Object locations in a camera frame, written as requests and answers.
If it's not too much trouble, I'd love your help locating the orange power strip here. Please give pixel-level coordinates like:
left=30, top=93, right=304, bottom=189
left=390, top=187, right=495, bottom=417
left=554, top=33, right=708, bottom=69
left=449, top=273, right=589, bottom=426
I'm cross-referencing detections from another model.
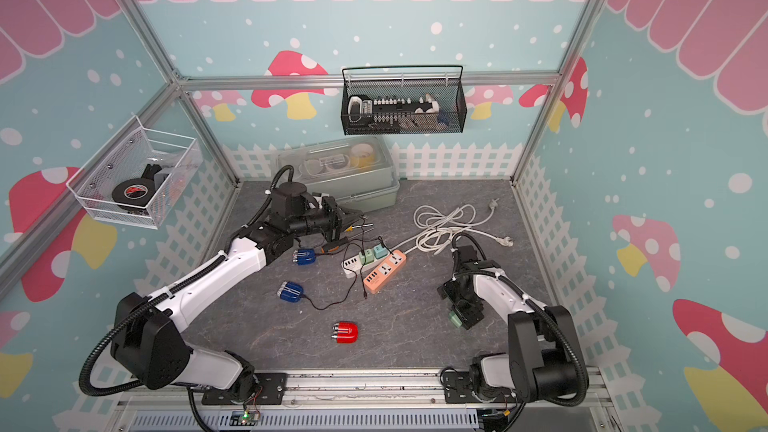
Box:
left=363, top=250, right=407, bottom=294

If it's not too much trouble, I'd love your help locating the red electric shaver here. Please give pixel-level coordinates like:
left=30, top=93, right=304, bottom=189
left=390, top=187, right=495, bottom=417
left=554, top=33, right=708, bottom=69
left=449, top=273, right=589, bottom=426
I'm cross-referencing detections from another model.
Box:
left=331, top=322, right=359, bottom=344

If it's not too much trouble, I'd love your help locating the clear acrylic wall bin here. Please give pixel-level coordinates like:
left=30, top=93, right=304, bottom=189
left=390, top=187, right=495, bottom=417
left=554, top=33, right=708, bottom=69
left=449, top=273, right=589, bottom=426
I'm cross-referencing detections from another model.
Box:
left=67, top=117, right=203, bottom=229

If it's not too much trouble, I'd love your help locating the orange handled screwdriver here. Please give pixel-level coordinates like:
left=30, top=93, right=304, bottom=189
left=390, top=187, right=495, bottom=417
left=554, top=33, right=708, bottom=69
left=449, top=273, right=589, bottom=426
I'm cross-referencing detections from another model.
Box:
left=320, top=237, right=349, bottom=255

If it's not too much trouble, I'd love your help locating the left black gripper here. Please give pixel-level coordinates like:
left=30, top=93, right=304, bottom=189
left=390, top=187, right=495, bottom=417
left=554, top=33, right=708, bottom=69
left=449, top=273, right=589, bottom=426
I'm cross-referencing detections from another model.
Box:
left=289, top=196, right=362, bottom=243

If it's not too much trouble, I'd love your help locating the black wire mesh basket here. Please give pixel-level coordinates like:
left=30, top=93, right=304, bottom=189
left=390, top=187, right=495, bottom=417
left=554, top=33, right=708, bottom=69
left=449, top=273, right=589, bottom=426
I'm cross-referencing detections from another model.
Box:
left=340, top=64, right=467, bottom=135

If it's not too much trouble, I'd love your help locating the black cable with plug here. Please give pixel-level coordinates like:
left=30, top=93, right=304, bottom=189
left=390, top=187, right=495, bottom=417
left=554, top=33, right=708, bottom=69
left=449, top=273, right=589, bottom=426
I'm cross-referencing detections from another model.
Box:
left=341, top=218, right=385, bottom=301

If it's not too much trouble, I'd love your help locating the green charger adapter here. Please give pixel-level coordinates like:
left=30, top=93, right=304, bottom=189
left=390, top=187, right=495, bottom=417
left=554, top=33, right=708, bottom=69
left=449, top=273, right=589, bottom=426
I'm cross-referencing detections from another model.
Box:
left=358, top=249, right=376, bottom=265
left=449, top=310, right=469, bottom=329

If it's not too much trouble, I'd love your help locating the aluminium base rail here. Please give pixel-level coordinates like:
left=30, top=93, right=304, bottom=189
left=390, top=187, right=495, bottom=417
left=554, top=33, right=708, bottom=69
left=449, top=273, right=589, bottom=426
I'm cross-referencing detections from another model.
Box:
left=106, top=368, right=622, bottom=431

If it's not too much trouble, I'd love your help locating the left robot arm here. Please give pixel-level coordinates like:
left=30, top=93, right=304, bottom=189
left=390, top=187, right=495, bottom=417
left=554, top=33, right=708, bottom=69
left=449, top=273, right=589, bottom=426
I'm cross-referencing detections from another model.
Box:
left=78, top=165, right=365, bottom=404

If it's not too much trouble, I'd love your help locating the yellow tape roll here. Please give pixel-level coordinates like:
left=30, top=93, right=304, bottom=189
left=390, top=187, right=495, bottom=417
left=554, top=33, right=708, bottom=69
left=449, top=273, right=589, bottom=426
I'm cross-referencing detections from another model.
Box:
left=349, top=143, right=377, bottom=169

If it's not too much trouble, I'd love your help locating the blue shaver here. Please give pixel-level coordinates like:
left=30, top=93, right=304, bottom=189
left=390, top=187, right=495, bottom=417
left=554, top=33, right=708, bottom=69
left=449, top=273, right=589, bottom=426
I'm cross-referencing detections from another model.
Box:
left=277, top=281, right=304, bottom=303
left=292, top=248, right=316, bottom=266

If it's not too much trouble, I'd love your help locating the white power strip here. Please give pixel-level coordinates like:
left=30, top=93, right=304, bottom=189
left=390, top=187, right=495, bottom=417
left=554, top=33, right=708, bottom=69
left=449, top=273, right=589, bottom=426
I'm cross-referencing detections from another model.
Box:
left=341, top=255, right=364, bottom=278

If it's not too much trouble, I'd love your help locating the green plastic storage box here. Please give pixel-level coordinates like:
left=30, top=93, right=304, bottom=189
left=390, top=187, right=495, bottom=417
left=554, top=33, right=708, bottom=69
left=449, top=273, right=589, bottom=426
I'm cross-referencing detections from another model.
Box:
left=271, top=136, right=400, bottom=212

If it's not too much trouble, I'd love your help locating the white coiled power cable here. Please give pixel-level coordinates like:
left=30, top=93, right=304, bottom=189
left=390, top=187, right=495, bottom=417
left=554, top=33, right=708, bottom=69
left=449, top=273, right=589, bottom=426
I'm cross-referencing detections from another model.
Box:
left=389, top=199, right=515, bottom=254

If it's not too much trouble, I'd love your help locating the teal charger adapter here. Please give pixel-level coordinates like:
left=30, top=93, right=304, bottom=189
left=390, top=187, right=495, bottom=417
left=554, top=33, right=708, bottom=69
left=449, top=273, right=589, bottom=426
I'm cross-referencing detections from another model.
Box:
left=373, top=244, right=390, bottom=260

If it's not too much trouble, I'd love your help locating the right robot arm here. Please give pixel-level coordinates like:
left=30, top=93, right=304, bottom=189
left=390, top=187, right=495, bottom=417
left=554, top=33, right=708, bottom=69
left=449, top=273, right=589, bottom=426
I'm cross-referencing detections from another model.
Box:
left=438, top=232, right=589, bottom=408

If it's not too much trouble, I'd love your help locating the black tape roll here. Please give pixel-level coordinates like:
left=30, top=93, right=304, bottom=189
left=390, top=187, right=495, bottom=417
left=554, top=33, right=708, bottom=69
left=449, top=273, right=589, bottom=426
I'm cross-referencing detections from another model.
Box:
left=112, top=178, right=156, bottom=213

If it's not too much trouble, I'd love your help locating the black power strip in basket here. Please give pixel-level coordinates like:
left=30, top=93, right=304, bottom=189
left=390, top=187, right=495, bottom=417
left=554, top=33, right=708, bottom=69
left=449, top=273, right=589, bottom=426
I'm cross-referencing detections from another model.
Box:
left=342, top=95, right=441, bottom=127

